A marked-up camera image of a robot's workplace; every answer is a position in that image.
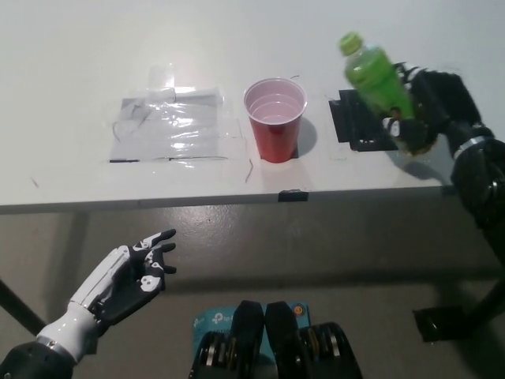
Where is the white and black left hand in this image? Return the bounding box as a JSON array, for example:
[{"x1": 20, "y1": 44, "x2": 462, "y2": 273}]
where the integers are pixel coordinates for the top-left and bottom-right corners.
[{"x1": 37, "y1": 229, "x2": 178, "y2": 363}]

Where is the small black tape piece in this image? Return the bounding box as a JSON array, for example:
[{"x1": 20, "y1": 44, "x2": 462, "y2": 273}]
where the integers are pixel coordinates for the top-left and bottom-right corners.
[{"x1": 278, "y1": 189, "x2": 309, "y2": 203}]

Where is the black tape square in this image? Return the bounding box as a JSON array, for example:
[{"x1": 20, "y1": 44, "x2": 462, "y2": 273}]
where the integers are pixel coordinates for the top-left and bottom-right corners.
[{"x1": 328, "y1": 88, "x2": 400, "y2": 153}]

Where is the black right hand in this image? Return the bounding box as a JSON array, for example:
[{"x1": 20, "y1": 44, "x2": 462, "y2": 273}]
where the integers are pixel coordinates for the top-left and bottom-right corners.
[{"x1": 380, "y1": 61, "x2": 495, "y2": 155}]

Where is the black table leg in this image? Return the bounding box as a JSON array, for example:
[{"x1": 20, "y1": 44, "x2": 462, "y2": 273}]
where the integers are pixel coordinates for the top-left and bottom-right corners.
[{"x1": 0, "y1": 278, "x2": 47, "y2": 337}]

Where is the red plastic cup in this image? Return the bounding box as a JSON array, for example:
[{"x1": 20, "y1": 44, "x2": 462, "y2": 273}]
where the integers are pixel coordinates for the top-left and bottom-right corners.
[{"x1": 243, "y1": 77, "x2": 309, "y2": 163}]

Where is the teal tp-link box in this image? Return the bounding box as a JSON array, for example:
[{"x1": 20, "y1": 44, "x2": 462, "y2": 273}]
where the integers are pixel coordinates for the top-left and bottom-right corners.
[{"x1": 192, "y1": 302, "x2": 315, "y2": 356}]

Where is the green tea bottle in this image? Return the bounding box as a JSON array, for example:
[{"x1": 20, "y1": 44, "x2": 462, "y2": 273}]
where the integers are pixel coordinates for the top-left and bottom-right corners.
[{"x1": 338, "y1": 32, "x2": 439, "y2": 157}]

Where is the clear plastic sheet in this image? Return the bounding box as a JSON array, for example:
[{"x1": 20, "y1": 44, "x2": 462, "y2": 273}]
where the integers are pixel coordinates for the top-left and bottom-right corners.
[{"x1": 108, "y1": 87, "x2": 230, "y2": 163}]

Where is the black floor tape patch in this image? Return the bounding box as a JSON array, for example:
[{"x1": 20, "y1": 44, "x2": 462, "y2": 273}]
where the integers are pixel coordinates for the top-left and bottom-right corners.
[
  {"x1": 412, "y1": 306, "x2": 481, "y2": 343},
  {"x1": 80, "y1": 326, "x2": 100, "y2": 357}
]

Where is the clear tape strip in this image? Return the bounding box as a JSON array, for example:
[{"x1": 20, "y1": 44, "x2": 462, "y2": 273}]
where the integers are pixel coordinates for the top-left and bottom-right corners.
[{"x1": 148, "y1": 66, "x2": 178, "y2": 103}]

